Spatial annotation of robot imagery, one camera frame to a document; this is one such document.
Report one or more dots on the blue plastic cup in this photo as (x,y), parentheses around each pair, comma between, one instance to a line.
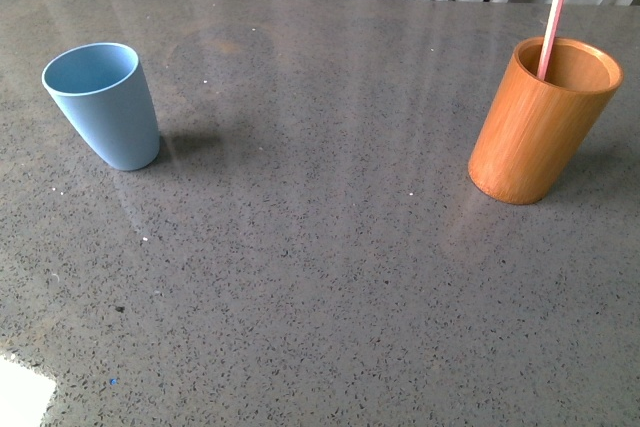
(102,90)

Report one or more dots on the orange bamboo chopstick holder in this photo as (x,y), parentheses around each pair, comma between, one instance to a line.
(535,126)

